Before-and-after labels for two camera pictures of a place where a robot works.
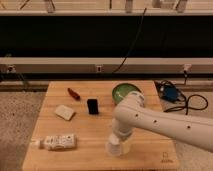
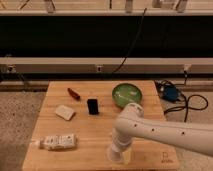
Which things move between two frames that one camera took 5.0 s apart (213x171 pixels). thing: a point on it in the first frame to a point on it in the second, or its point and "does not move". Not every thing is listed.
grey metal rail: [131, 65] does not move
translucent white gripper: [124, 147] to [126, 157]
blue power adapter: [171, 92] does not move
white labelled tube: [56, 142] does not move
